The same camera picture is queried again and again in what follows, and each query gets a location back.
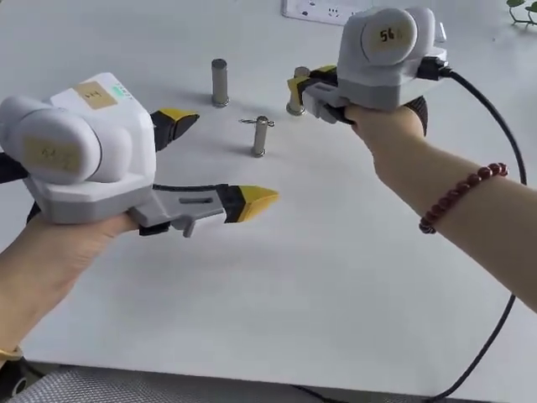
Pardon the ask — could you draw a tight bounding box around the green plant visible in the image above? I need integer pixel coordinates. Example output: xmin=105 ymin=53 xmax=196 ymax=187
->
xmin=505 ymin=0 xmax=537 ymax=29

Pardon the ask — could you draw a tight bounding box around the white wall socket panel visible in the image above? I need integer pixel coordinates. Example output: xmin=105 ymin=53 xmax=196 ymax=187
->
xmin=279 ymin=0 xmax=358 ymax=27

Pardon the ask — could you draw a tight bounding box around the person's left hand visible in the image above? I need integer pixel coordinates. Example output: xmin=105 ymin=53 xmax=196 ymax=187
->
xmin=0 ymin=212 xmax=142 ymax=310

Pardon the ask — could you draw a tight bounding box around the yellow wrist band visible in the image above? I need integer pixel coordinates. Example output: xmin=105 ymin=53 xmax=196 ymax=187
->
xmin=0 ymin=343 xmax=24 ymax=363

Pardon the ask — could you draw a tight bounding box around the person's right forearm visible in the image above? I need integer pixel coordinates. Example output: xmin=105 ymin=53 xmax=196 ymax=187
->
xmin=372 ymin=138 xmax=537 ymax=315

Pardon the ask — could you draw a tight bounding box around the person's left forearm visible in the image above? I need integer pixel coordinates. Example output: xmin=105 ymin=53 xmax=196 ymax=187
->
xmin=0 ymin=293 xmax=64 ymax=350

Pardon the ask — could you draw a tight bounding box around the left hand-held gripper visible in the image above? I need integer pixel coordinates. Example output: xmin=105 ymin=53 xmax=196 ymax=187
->
xmin=0 ymin=71 xmax=280 ymax=240

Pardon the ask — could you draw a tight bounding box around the red bead bracelet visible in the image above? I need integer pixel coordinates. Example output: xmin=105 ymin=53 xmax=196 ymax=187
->
xmin=418 ymin=162 xmax=510 ymax=235

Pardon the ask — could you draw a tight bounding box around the grey mesh chair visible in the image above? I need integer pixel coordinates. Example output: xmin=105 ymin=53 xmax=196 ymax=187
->
xmin=11 ymin=363 xmax=320 ymax=403

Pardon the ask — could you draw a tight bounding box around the person's right hand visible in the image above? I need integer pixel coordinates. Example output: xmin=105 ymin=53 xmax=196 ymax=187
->
xmin=343 ymin=104 xmax=425 ymax=170

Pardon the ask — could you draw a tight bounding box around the metal pin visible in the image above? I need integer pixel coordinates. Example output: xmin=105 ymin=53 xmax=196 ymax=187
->
xmin=251 ymin=115 xmax=270 ymax=159
xmin=211 ymin=58 xmax=231 ymax=108
xmin=285 ymin=65 xmax=310 ymax=117

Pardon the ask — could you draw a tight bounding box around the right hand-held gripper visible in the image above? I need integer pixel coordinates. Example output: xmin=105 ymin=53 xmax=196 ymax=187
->
xmin=286 ymin=5 xmax=449 ymax=136

